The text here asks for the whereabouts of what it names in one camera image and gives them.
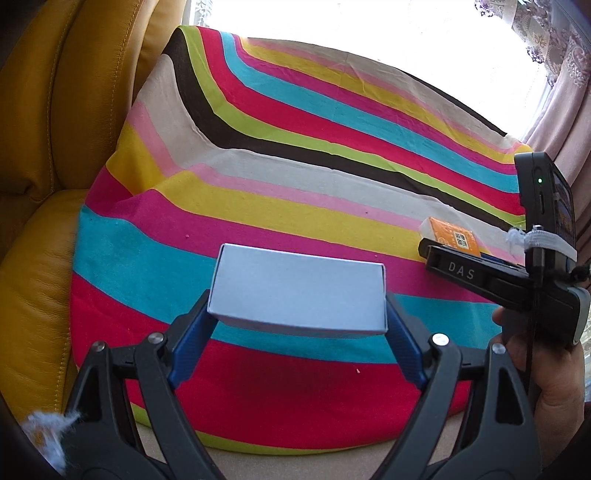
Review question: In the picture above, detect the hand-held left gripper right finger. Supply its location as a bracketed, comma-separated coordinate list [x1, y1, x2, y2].
[369, 293, 544, 480]

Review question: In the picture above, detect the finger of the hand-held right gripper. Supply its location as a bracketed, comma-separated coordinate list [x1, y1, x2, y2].
[417, 237, 533, 304]
[480, 251, 525, 271]

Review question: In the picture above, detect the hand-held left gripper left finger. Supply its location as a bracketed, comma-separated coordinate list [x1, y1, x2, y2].
[65, 288, 228, 480]

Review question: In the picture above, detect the orange box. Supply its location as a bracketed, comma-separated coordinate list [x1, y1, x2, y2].
[418, 216, 484, 256]

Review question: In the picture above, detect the small white box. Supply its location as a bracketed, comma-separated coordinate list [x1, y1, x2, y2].
[206, 243, 388, 337]

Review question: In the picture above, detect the person's right hand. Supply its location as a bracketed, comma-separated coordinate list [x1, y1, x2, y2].
[491, 305, 588, 445]

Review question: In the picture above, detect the white fluffy fabric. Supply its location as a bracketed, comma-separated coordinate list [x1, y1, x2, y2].
[22, 410, 85, 477]

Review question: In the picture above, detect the pink beige curtain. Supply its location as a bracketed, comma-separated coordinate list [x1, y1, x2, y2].
[522, 37, 591, 195]

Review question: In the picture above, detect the rainbow striped blanket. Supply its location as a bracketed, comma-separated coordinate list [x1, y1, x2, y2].
[69, 25, 536, 456]

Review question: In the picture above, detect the white lace curtain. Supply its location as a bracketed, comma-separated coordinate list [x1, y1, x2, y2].
[475, 0, 591, 88]

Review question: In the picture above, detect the yellow leather sofa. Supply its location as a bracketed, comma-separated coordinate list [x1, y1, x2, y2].
[0, 0, 188, 444]

